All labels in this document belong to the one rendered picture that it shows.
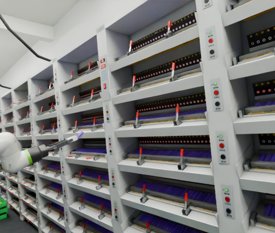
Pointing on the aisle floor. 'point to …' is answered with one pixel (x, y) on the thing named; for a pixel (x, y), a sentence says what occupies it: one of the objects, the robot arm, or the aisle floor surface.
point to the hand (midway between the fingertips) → (71, 139)
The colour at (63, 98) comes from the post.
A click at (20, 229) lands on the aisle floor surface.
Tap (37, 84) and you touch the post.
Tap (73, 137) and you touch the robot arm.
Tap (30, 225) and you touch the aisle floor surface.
